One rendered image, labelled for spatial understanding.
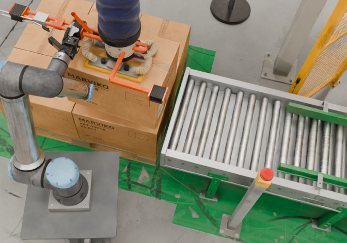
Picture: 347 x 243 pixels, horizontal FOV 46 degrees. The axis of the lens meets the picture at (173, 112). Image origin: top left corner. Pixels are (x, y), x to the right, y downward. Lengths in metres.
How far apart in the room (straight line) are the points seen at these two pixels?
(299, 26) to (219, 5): 1.11
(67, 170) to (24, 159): 0.21
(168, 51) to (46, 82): 0.94
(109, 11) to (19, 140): 0.72
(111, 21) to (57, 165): 0.75
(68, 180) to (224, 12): 2.60
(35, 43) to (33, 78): 1.55
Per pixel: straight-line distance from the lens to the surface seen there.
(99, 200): 2.34
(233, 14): 4.13
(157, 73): 2.33
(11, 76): 1.71
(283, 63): 3.67
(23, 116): 1.86
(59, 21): 2.41
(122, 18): 2.01
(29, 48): 3.21
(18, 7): 2.51
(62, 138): 3.35
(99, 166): 2.41
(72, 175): 2.06
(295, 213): 3.27
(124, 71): 2.30
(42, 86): 1.70
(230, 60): 3.80
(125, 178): 3.17
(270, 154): 2.76
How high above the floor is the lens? 2.97
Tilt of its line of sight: 60 degrees down
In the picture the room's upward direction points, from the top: 7 degrees clockwise
